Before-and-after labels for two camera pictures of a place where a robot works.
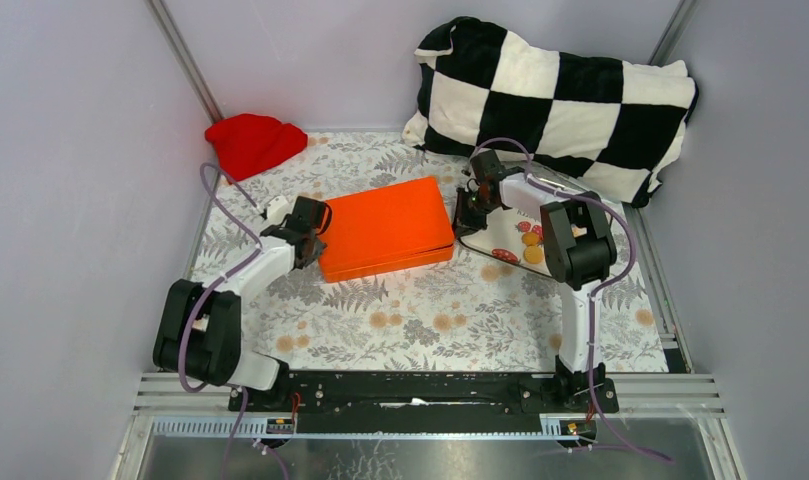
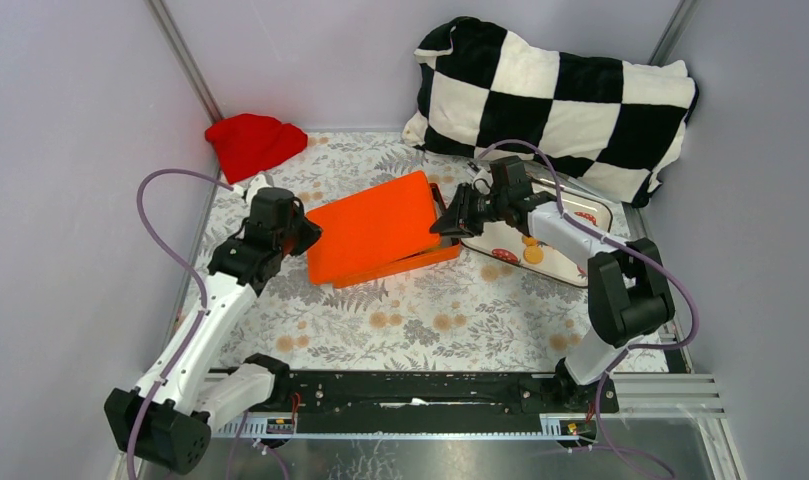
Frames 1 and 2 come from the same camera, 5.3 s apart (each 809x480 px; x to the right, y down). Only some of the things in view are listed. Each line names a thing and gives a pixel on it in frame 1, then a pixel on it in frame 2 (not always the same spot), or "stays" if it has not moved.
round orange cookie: [533, 254] stays
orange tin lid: [399, 219] stays
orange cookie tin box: [354, 270] → [448, 247]
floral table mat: [472, 314] stays
